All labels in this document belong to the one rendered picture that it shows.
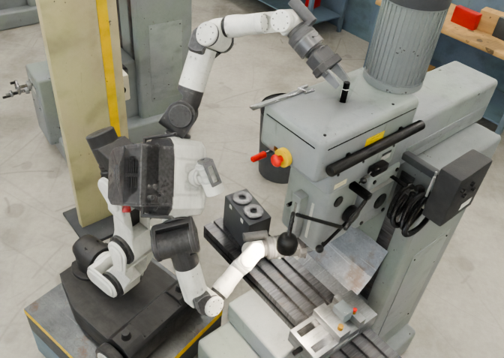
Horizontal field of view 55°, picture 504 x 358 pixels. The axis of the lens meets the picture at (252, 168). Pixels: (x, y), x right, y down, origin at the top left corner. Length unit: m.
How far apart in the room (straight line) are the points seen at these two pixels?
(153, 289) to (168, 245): 0.98
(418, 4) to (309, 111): 0.43
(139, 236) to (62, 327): 0.83
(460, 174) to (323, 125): 0.50
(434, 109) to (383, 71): 0.36
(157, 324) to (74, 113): 1.39
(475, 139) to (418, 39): 0.75
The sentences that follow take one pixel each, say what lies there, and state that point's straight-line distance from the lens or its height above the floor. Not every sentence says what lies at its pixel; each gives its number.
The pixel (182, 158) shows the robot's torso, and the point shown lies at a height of 1.64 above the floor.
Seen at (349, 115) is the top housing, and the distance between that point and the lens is 1.49.
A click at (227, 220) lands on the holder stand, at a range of 2.35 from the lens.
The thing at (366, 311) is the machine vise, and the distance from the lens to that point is 2.12.
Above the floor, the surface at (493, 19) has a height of 1.02.
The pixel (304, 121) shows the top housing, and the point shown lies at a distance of 1.41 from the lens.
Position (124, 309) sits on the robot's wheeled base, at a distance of 2.55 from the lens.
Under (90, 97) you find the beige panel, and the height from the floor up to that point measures 1.05.
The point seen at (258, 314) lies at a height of 0.85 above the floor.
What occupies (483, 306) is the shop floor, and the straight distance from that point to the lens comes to 3.76.
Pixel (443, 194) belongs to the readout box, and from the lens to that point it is 1.71.
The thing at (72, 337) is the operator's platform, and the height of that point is 0.40.
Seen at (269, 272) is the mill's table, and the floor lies 0.93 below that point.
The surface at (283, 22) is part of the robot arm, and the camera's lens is 1.51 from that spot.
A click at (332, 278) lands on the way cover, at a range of 2.34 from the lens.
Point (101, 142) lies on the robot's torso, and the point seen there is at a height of 1.53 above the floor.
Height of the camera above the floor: 2.65
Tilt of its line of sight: 39 degrees down
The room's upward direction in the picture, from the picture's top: 6 degrees clockwise
